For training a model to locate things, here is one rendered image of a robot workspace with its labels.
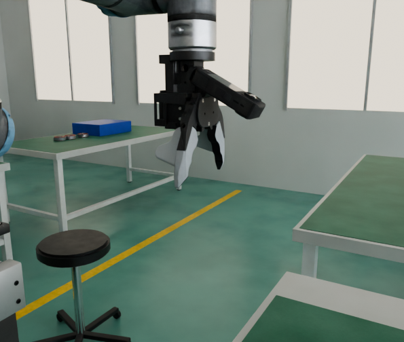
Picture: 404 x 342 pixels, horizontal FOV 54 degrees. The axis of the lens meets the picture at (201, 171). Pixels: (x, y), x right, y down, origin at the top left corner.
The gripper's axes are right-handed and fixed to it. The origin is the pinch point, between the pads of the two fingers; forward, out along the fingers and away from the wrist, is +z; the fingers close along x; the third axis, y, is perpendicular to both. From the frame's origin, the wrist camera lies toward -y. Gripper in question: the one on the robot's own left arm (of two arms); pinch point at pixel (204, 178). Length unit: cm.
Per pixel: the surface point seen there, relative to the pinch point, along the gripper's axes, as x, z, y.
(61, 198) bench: -164, 78, 220
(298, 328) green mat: -26.5, 40.3, -10.7
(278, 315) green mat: -28.9, 40.3, -5.0
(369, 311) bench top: -42, 41, -24
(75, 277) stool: -69, 77, 108
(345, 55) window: -404, -42, 43
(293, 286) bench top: -45, 41, -4
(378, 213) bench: -124, 40, -20
